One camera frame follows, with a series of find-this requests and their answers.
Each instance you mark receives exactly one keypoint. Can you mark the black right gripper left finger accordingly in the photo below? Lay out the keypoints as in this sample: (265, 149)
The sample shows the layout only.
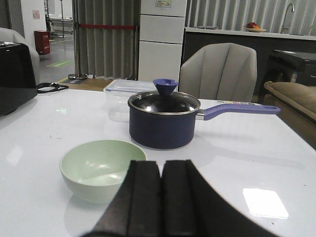
(135, 209)

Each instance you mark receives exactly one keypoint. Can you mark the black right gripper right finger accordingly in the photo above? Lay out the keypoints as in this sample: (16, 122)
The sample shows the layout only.
(192, 208)

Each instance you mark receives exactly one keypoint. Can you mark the green bowl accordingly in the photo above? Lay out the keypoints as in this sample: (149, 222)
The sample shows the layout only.
(94, 171)

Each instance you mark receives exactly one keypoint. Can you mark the dark blue saucepan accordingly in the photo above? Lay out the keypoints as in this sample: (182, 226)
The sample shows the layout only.
(174, 131)

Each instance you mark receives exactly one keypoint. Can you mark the glass lid with blue knob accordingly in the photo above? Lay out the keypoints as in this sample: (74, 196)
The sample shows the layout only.
(164, 100)

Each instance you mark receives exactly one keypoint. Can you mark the clear plastic food container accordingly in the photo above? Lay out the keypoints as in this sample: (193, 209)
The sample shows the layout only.
(118, 93)

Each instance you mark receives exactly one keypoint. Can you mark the beige upholstered chair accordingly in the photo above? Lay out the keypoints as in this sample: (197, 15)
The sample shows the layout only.
(223, 71)

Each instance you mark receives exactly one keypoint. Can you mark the tan cushion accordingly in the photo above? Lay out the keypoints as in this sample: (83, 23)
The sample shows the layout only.
(297, 97)

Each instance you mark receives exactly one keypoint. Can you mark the black and chrome toaster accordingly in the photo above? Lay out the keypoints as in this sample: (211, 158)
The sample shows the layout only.
(17, 79)

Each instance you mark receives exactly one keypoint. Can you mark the white refrigerator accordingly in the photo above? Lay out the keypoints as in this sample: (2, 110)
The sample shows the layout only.
(162, 26)

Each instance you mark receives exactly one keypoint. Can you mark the fruit plate on counter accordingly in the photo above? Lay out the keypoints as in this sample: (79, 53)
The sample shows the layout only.
(253, 27)

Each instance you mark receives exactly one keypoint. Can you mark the red barrier belt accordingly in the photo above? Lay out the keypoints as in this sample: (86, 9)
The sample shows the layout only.
(110, 27)

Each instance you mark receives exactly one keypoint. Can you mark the red bin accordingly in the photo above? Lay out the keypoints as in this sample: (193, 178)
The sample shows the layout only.
(42, 42)

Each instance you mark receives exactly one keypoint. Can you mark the chrome faucet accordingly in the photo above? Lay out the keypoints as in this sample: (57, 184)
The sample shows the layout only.
(287, 18)

